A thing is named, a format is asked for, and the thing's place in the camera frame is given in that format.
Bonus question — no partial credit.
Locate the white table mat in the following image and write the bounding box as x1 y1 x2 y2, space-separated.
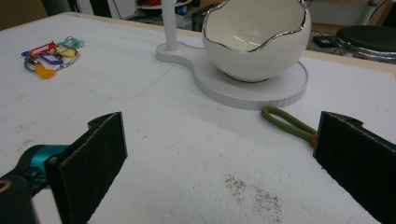
0 12 396 224

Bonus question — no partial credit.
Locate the white metal post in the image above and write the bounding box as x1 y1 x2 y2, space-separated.
358 0 379 26

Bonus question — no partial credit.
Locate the bunch of coloured key tags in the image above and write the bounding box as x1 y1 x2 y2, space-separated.
21 35 86 79

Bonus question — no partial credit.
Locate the black round stool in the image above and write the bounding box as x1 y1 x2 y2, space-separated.
334 25 396 64

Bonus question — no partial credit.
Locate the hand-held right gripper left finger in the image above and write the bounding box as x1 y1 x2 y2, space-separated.
45 111 128 224

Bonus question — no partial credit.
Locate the white bowl with silver rim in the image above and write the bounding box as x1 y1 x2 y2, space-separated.
202 0 312 83

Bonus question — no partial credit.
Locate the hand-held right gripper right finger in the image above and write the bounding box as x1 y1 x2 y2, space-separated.
313 110 396 224

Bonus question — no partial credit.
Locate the white stand with pole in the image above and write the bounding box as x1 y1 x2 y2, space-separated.
155 0 309 111

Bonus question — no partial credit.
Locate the black flat box on floor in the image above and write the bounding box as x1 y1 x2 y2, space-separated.
312 35 336 49

